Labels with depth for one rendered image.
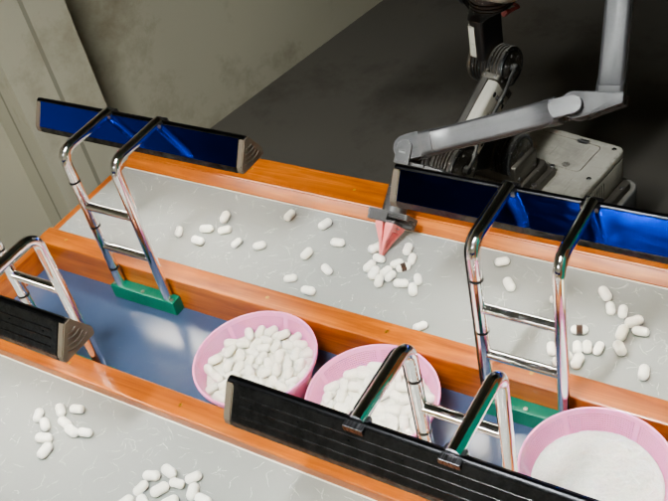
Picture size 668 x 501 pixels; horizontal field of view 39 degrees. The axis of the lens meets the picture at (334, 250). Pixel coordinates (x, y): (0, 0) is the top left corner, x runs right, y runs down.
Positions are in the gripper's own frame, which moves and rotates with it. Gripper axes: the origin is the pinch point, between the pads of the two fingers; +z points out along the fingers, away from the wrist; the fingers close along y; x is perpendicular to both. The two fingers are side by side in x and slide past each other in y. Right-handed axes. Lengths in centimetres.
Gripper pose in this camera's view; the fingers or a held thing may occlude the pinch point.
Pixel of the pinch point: (382, 251)
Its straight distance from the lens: 215.1
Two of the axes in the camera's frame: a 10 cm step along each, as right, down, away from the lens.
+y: 8.5, 2.2, -4.8
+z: -2.8, 9.6, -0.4
